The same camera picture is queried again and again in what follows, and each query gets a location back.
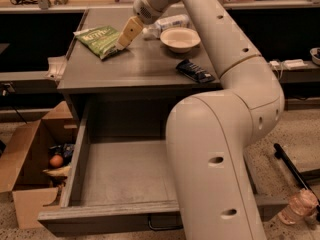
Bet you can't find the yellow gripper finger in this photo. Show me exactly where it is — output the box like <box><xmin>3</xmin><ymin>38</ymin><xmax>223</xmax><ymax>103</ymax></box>
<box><xmin>115</xmin><ymin>16</ymin><xmax>143</xmax><ymax>50</ymax></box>

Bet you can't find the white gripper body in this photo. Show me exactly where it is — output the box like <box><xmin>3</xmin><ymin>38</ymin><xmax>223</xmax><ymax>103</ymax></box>
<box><xmin>133</xmin><ymin>0</ymin><xmax>180</xmax><ymax>25</ymax></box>

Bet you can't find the green jalapeno chip bag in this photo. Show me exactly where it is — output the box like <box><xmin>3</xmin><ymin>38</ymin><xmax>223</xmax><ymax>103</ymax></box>
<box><xmin>74</xmin><ymin>25</ymin><xmax>125</xmax><ymax>60</ymax></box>

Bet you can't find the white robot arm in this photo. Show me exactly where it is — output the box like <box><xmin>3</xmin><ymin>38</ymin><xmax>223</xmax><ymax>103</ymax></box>
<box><xmin>117</xmin><ymin>0</ymin><xmax>284</xmax><ymax>240</ymax></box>

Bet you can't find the grey drawer cabinet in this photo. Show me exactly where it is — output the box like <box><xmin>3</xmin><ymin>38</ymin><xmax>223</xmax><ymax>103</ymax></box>
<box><xmin>57</xmin><ymin>5</ymin><xmax>231</xmax><ymax>124</ymax></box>

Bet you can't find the dark blue snack bag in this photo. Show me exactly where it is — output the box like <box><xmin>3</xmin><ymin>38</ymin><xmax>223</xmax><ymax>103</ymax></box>
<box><xmin>176</xmin><ymin>59</ymin><xmax>215</xmax><ymax>83</ymax></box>

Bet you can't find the blue snack bag in box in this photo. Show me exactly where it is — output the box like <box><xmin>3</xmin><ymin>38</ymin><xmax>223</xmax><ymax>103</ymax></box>
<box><xmin>49</xmin><ymin>143</ymin><xmax>74</xmax><ymax>164</ymax></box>

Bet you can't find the yellow snack bag in box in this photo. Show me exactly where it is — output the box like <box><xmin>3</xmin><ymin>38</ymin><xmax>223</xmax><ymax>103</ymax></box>
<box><xmin>43</xmin><ymin>165</ymin><xmax>70</xmax><ymax>180</ymax></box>

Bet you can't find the open grey top drawer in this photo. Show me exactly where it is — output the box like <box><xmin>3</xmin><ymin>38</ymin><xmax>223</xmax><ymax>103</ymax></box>
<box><xmin>37</xmin><ymin>93</ymin><xmax>288</xmax><ymax>238</ymax></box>

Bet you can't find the clear plastic water bottle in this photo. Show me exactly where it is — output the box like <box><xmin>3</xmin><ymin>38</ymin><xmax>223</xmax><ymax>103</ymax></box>
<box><xmin>142</xmin><ymin>14</ymin><xmax>190</xmax><ymax>39</ymax></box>

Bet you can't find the white ceramic bowl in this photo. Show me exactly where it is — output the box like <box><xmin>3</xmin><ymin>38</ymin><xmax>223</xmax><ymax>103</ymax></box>
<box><xmin>160</xmin><ymin>27</ymin><xmax>201</xmax><ymax>54</ymax></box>

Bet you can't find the white power strip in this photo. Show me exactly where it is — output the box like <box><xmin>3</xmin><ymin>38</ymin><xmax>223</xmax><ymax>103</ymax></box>
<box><xmin>269</xmin><ymin>59</ymin><xmax>307</xmax><ymax>70</ymax></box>

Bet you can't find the orange fruit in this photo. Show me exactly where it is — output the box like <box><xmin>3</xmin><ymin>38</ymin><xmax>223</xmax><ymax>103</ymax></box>
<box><xmin>49</xmin><ymin>155</ymin><xmax>64</xmax><ymax>168</ymax></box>

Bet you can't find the open cardboard box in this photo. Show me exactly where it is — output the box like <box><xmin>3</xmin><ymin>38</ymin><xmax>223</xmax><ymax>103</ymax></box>
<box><xmin>0</xmin><ymin>102</ymin><xmax>78</xmax><ymax>229</ymax></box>

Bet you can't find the black metal rod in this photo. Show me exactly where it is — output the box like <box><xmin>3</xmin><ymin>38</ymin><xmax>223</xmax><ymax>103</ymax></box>
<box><xmin>273</xmin><ymin>143</ymin><xmax>320</xmax><ymax>193</ymax></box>

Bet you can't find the pink plastic bottle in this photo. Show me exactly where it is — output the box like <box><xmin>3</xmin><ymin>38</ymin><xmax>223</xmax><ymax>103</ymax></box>
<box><xmin>278</xmin><ymin>189</ymin><xmax>318</xmax><ymax>225</ymax></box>

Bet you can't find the black drawer handle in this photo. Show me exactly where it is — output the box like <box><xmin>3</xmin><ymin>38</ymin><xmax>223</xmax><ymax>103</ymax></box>
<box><xmin>147</xmin><ymin>214</ymin><xmax>183</xmax><ymax>231</ymax></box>

